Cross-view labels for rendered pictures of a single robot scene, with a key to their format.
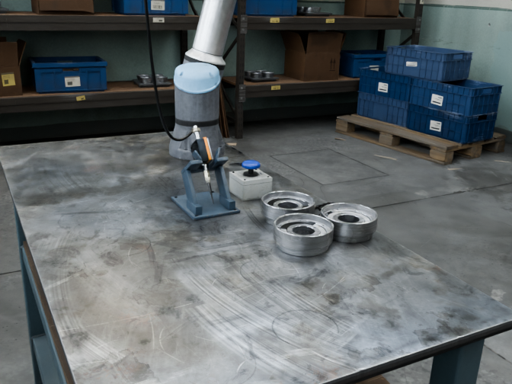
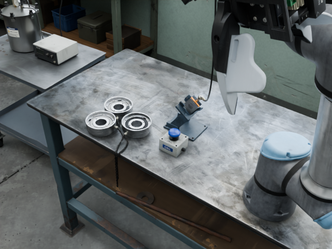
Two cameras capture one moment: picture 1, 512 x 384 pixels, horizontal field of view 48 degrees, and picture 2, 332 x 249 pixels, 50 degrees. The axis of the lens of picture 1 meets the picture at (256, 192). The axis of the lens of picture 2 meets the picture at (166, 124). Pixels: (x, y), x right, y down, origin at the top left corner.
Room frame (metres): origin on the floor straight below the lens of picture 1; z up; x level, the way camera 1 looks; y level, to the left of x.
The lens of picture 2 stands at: (1.96, -0.43, 1.61)
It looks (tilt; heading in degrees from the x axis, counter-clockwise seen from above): 38 degrees down; 152
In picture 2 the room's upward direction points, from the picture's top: 3 degrees clockwise
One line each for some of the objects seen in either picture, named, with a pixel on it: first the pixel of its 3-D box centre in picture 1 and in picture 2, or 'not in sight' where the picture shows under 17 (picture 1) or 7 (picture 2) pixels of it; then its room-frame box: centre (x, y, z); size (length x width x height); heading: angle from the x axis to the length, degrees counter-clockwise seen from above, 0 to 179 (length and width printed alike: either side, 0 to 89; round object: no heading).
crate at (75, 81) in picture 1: (68, 74); not in sight; (4.34, 1.45, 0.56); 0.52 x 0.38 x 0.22; 115
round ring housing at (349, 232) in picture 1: (348, 222); (101, 124); (0.98, -0.17, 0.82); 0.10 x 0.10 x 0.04
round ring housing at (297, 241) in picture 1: (302, 235); (118, 108); (0.92, -0.09, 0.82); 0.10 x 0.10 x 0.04
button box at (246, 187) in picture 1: (249, 182); (175, 143); (1.18, 0.02, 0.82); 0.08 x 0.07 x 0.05; 28
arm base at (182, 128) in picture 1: (196, 135); (272, 188); (1.49, 0.16, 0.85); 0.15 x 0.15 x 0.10
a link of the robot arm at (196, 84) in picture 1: (196, 91); (283, 160); (1.50, 0.16, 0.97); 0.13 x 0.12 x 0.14; 4
